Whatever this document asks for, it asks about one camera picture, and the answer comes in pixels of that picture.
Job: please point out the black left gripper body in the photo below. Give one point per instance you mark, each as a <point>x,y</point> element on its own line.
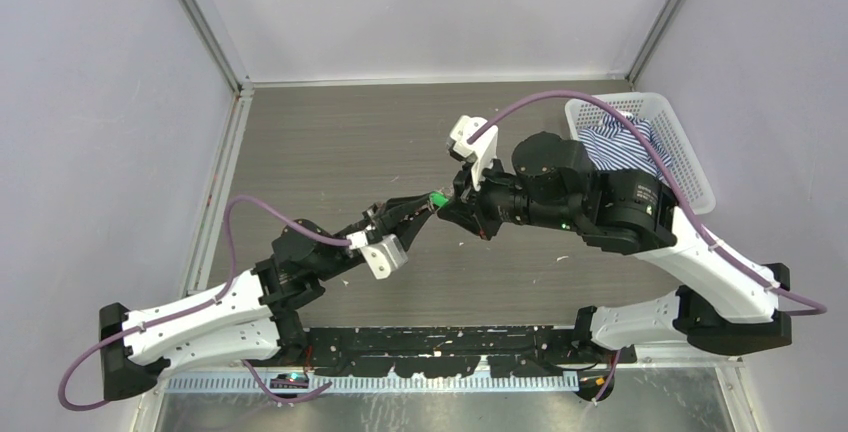
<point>372,221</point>

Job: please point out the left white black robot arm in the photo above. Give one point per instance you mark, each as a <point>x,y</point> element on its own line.
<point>253,315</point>

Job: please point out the green key tag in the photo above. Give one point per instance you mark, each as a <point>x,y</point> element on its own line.
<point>437,200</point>

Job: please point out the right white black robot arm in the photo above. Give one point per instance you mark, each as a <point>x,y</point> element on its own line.
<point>716,308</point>

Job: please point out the white plastic basket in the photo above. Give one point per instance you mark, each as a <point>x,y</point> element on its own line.
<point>669,138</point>

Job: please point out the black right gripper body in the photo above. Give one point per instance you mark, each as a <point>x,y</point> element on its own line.
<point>501,198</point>

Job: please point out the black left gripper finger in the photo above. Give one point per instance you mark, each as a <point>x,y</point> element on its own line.
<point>390,211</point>
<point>408,228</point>

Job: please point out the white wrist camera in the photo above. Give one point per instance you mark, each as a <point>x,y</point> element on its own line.
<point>481,153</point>
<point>383,257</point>

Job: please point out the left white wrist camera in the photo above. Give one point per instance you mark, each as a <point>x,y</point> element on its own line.
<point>383,257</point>

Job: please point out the blue striped shirt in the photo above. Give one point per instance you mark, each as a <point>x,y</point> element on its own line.
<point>611,146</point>

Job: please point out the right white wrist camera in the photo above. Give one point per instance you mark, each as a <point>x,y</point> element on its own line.
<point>481,153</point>

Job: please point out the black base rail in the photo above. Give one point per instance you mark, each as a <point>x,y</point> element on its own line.
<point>441,352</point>

